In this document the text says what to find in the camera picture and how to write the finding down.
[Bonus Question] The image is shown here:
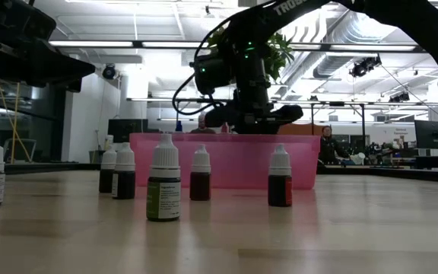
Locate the person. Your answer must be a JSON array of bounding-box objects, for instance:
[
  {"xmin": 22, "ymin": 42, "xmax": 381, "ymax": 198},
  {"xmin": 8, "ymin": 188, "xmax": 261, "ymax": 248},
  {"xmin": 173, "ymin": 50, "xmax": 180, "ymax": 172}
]
[
  {"xmin": 190, "ymin": 113, "xmax": 217, "ymax": 135},
  {"xmin": 317, "ymin": 125, "xmax": 351, "ymax": 167}
]

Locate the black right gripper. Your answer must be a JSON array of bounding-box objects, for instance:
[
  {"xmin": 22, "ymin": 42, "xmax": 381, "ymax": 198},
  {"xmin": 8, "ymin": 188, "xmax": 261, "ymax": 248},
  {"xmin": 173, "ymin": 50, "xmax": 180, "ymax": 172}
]
[{"xmin": 203, "ymin": 49, "xmax": 304, "ymax": 135}]

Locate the pink translucent plastic bin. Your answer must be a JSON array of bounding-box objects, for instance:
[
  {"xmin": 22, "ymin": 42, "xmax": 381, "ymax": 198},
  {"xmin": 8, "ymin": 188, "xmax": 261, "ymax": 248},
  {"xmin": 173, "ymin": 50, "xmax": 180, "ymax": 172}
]
[{"xmin": 129, "ymin": 132, "xmax": 322, "ymax": 191}]

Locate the leafy plant in black pot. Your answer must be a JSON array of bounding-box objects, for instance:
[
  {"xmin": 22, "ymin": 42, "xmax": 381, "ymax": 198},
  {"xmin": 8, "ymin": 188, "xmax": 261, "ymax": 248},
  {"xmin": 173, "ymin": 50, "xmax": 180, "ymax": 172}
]
[{"xmin": 206, "ymin": 27, "xmax": 296, "ymax": 84}]

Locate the silver ventilation duct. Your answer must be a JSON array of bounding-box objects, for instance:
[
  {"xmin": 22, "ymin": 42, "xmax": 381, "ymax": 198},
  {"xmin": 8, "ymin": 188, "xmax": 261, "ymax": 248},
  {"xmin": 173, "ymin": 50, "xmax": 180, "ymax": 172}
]
[{"xmin": 312, "ymin": 9, "xmax": 406, "ymax": 80}]

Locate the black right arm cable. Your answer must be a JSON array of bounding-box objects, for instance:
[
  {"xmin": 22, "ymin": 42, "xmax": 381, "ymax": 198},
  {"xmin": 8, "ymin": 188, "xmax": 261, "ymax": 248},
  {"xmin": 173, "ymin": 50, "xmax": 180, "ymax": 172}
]
[{"xmin": 171, "ymin": 11, "xmax": 245, "ymax": 116}]

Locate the black computer monitor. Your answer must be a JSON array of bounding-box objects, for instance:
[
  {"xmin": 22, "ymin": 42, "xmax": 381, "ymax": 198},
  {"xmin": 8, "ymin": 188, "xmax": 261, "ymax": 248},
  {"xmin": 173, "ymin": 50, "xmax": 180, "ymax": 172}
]
[{"xmin": 414, "ymin": 119, "xmax": 438, "ymax": 151}]

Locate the long ceiling light strip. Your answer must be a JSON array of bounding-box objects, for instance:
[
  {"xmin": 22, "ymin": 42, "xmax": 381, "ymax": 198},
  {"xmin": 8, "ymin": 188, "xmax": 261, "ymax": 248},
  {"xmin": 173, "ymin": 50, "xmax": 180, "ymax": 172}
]
[
  {"xmin": 141, "ymin": 40, "xmax": 209, "ymax": 49},
  {"xmin": 48, "ymin": 40, "xmax": 135, "ymax": 48},
  {"xmin": 328, "ymin": 44, "xmax": 417, "ymax": 53}
]

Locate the white bucket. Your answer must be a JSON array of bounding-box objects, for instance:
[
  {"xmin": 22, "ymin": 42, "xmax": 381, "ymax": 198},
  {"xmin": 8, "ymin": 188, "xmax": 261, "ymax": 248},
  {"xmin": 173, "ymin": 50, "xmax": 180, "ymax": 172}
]
[{"xmin": 350, "ymin": 151, "xmax": 367, "ymax": 166}]

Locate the yellow extension cable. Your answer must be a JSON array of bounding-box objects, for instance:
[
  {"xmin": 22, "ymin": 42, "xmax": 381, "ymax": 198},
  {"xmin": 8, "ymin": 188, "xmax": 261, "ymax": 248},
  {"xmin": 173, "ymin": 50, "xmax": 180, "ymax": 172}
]
[{"xmin": 0, "ymin": 78, "xmax": 33, "ymax": 164}]

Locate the round black ceiling camera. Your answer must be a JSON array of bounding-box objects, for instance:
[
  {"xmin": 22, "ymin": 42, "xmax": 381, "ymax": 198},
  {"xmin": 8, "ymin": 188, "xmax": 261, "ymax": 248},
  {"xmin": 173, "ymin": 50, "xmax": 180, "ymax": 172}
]
[{"xmin": 101, "ymin": 63, "xmax": 117, "ymax": 81}]

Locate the black ceiling spotlight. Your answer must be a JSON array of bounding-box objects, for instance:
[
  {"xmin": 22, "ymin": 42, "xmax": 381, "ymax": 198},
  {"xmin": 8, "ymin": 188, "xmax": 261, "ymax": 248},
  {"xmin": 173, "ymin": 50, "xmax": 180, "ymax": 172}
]
[
  {"xmin": 348, "ymin": 55, "xmax": 382, "ymax": 78},
  {"xmin": 389, "ymin": 91, "xmax": 411, "ymax": 104}
]

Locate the black metal workbench frame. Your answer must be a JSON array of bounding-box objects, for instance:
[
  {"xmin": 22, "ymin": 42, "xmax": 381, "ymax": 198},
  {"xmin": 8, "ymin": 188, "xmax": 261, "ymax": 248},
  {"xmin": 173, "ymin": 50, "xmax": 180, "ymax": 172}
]
[{"xmin": 309, "ymin": 100, "xmax": 367, "ymax": 148}]

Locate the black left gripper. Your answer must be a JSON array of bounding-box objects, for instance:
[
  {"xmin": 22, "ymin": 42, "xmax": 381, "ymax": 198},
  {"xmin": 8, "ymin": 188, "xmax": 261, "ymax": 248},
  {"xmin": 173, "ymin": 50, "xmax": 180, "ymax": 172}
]
[{"xmin": 0, "ymin": 0, "xmax": 96, "ymax": 94}]

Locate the small green food coloring bottle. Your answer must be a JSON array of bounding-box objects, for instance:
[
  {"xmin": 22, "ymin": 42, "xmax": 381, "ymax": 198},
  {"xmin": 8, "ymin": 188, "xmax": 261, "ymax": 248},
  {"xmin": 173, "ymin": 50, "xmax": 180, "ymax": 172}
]
[{"xmin": 146, "ymin": 133, "xmax": 182, "ymax": 223}]

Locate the small red food coloring bottle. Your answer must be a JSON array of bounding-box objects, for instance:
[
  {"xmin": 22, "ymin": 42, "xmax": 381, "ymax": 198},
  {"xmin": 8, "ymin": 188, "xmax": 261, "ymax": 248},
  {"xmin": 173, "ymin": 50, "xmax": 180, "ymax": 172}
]
[{"xmin": 267, "ymin": 143, "xmax": 294, "ymax": 208}]

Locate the orange board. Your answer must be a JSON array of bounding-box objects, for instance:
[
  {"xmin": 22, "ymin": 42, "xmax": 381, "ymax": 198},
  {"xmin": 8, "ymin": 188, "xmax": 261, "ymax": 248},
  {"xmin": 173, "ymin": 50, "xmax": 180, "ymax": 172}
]
[{"xmin": 278, "ymin": 123, "xmax": 325, "ymax": 136}]

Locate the small dark red coloring bottle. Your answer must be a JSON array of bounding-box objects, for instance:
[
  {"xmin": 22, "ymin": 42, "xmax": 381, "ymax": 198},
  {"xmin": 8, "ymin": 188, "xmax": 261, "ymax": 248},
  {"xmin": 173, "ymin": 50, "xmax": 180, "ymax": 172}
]
[{"xmin": 189, "ymin": 143, "xmax": 212, "ymax": 202}]

